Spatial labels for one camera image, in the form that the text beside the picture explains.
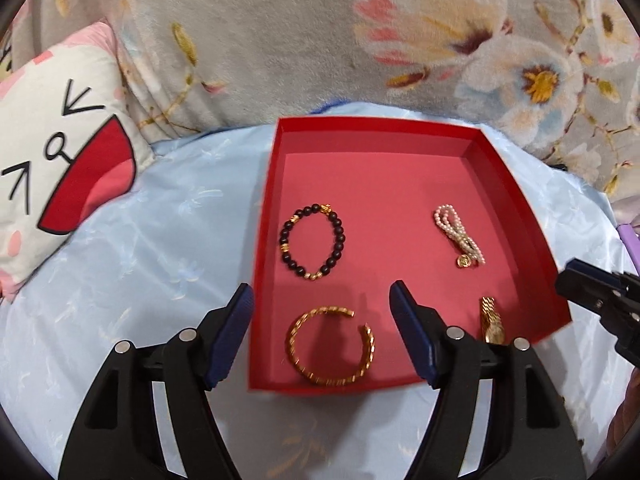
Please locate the grey floral fleece blanket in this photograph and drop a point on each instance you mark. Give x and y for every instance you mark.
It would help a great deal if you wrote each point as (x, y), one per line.
(560, 78)

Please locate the gold cuff bangle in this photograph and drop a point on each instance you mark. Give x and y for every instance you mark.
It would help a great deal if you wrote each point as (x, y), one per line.
(315, 345)

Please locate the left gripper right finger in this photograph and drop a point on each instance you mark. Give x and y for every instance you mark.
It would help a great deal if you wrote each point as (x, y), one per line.
(529, 434)

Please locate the gold wristwatch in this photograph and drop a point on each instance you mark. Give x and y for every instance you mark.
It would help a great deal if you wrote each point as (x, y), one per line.
(491, 321)

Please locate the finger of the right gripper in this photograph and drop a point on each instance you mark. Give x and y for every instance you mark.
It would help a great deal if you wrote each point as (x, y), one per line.
(586, 285)

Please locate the white cat face pillow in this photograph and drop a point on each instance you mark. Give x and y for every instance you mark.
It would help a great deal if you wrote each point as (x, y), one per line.
(68, 146)

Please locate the red cardboard tray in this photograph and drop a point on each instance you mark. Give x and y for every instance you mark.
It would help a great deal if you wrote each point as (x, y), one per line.
(353, 204)

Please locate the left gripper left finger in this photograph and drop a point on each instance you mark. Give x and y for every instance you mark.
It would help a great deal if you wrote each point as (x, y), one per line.
(115, 434)

